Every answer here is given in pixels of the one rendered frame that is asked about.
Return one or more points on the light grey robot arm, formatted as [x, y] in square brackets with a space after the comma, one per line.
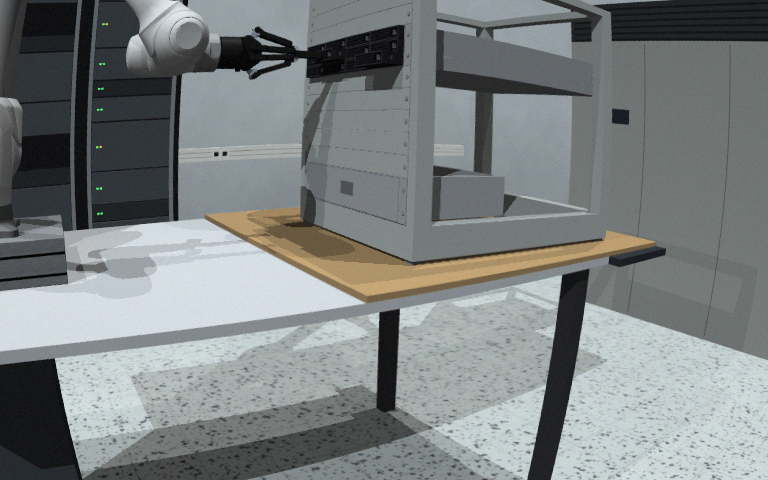
[174, 36]

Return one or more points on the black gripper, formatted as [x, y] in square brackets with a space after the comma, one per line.
[233, 50]

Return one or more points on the tan flat wooden board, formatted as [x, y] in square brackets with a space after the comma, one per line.
[373, 275]

